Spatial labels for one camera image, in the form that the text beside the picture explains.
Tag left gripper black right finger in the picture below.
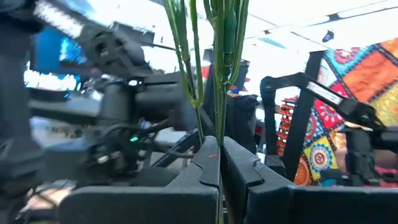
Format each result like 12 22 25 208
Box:
221 136 398 224

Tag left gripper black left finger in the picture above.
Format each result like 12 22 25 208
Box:
58 135 222 224

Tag pink artificial flower bunch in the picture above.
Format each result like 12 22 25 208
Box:
164 0 251 147

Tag colourful patterned tapestry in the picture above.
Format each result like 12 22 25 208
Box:
276 37 398 187

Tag blue lit screen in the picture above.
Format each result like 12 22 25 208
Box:
29 26 83 91

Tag dark ceiling camera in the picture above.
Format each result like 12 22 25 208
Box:
322 30 335 44

